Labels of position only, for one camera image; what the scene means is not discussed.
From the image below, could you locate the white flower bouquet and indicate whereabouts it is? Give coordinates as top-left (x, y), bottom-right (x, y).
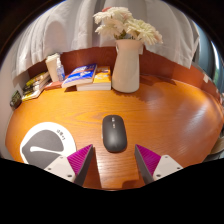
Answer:
top-left (92, 6), bottom-right (164, 47)

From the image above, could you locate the dark green mug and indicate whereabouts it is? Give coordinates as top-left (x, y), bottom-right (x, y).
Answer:
top-left (9, 89), bottom-right (23, 109)

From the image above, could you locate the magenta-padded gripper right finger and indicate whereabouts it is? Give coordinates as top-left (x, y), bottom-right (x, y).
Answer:
top-left (134, 143), bottom-right (184, 185)

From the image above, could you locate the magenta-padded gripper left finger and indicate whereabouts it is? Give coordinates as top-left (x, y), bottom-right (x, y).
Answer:
top-left (43, 143), bottom-right (94, 187)

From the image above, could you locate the flat red book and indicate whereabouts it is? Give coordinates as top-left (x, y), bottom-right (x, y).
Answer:
top-left (44, 79), bottom-right (64, 91)

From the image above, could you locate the black computer mouse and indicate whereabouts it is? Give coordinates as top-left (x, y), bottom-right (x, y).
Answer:
top-left (101, 114), bottom-right (128, 154)

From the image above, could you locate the orange yellow book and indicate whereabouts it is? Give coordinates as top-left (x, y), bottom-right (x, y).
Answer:
top-left (76, 65), bottom-right (113, 92)

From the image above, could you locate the blue book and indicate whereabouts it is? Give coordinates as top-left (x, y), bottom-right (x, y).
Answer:
top-left (61, 63), bottom-right (98, 89)

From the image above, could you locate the white tissue container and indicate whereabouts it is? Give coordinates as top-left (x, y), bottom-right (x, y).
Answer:
top-left (45, 52), bottom-right (62, 83)

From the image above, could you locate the dark glass window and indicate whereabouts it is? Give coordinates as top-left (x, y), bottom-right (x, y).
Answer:
top-left (196, 23), bottom-right (223, 88)

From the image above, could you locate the stack of yellow black books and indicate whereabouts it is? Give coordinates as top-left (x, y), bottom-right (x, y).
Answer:
top-left (21, 71), bottom-right (52, 102)

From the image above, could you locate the round white grey mouse pad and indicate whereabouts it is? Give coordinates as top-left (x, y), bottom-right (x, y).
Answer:
top-left (19, 121), bottom-right (78, 170)

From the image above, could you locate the clear sanitizer bottle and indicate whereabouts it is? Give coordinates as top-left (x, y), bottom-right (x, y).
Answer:
top-left (55, 57), bottom-right (66, 83)

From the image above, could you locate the white curtain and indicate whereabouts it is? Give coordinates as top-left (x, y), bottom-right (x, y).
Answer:
top-left (11, 0), bottom-right (201, 79)

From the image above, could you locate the white ceramic vase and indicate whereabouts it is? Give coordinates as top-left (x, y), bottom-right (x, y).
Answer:
top-left (111, 38), bottom-right (144, 94)

